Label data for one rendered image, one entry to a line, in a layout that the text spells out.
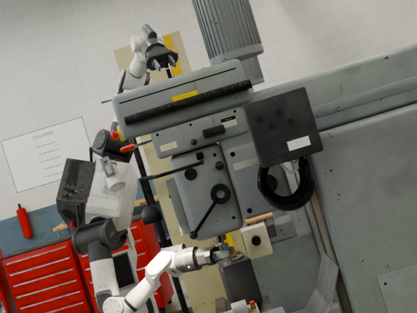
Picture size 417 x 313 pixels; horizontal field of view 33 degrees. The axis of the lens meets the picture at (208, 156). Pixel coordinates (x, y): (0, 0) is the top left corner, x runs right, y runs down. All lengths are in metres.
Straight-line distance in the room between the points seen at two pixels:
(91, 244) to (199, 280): 1.72
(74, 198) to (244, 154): 0.76
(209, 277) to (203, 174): 1.97
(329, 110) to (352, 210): 0.36
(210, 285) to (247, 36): 2.22
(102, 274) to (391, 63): 1.31
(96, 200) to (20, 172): 9.17
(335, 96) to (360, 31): 9.46
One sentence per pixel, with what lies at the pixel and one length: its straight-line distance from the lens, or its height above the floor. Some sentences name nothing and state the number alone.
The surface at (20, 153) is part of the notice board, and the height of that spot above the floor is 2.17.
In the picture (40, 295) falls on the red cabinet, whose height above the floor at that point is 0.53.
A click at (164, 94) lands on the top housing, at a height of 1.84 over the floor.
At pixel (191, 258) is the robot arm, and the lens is 2.60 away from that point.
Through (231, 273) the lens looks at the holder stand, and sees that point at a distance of 2.91.
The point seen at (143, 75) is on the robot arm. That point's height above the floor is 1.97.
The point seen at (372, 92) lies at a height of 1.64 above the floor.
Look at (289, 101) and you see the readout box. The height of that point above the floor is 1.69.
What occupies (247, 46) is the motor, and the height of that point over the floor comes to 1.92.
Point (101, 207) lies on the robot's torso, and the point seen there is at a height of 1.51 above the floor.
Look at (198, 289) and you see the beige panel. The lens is 4.39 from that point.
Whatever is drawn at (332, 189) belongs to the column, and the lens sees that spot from 2.37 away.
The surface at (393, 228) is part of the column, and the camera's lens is 2.43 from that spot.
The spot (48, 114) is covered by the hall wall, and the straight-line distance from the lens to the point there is 11.84.
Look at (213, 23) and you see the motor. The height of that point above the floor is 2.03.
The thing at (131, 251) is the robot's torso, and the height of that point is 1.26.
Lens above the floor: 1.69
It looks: 2 degrees down
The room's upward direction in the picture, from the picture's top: 17 degrees counter-clockwise
